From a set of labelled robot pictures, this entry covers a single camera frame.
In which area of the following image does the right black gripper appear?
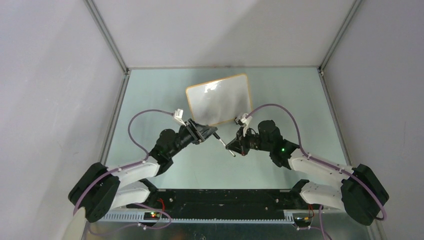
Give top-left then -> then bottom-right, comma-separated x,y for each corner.
226,125 -> 272,157

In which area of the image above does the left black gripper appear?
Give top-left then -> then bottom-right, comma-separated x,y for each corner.
168,118 -> 217,158

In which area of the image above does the yellow framed whiteboard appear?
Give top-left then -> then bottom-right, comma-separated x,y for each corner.
185,73 -> 253,126

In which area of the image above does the silver whiteboard marker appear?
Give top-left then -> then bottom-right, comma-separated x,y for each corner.
213,132 -> 236,157

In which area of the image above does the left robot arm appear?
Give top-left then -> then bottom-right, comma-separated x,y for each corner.
68,118 -> 218,223

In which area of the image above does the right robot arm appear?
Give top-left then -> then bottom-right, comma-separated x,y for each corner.
226,120 -> 390,226

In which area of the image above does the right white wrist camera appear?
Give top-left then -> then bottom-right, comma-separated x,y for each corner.
234,113 -> 251,127

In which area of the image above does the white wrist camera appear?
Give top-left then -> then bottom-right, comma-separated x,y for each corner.
234,113 -> 251,127
173,108 -> 184,122

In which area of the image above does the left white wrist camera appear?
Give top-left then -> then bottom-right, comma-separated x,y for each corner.
173,108 -> 184,122

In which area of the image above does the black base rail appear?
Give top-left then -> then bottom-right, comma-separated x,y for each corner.
143,189 -> 309,220

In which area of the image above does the white perforated cable tray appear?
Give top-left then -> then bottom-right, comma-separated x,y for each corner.
98,211 -> 295,224

